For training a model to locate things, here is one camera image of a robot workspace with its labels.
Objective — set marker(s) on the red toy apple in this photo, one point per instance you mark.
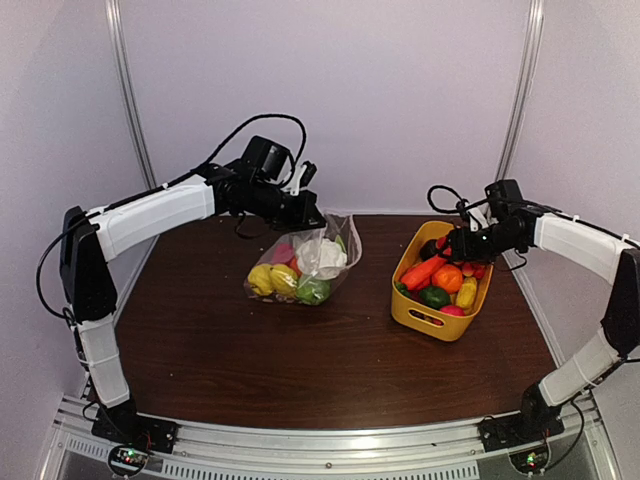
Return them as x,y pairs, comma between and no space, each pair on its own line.
453,310

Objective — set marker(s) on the green toy apple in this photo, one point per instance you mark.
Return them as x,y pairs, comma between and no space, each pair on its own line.
312,291

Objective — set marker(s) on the orange toy carrot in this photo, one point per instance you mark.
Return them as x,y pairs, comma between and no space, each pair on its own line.
420,275

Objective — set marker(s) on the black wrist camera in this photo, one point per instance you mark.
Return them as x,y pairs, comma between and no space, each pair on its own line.
301,178
475,215

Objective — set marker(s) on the yellow plastic basket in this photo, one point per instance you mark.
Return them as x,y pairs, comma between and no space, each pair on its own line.
406,306

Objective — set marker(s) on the aluminium frame post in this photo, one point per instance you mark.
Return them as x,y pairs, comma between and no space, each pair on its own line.
132,114
528,64

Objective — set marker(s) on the left aluminium frame post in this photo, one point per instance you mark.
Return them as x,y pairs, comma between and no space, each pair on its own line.
132,114

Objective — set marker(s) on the yellow toy bell pepper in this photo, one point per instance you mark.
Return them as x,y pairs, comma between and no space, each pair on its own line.
284,280

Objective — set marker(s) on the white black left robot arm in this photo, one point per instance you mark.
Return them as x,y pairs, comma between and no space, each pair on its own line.
93,239

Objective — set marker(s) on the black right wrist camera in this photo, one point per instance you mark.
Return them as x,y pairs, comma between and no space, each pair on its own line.
475,215

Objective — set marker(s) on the red toy bell pepper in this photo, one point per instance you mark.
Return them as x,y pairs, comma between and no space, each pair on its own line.
285,254

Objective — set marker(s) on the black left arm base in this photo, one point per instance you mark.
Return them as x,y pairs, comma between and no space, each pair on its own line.
144,433

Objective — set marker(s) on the right aluminium frame post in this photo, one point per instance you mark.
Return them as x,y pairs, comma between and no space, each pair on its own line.
528,64

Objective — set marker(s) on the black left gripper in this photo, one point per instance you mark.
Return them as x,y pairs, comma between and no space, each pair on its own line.
301,221

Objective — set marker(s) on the orange toy orange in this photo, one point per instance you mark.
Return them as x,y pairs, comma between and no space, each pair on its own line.
449,278

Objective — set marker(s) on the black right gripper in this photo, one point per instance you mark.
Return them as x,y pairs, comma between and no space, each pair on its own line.
463,248

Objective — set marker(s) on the red toy lychee bunch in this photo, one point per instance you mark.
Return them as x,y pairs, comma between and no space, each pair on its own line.
474,270

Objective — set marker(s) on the aluminium front rail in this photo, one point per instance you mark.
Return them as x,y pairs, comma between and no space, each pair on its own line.
449,450

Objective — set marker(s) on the white toy cauliflower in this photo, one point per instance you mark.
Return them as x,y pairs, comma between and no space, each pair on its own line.
321,258

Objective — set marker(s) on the yellow toy corn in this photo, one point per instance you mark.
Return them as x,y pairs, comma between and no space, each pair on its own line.
466,295

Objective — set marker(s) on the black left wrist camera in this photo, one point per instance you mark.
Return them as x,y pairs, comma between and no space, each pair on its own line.
301,178

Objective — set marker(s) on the dark toy plum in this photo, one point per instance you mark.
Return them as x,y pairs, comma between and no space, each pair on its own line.
429,249

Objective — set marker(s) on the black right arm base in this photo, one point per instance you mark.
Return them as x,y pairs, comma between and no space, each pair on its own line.
535,421

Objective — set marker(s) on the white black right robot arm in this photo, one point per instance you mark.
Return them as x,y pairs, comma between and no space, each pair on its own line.
586,253

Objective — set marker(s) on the clear zip top bag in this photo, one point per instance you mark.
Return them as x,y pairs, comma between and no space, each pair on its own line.
340,228

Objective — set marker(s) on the green toy avocado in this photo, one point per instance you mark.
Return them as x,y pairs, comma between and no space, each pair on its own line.
434,297

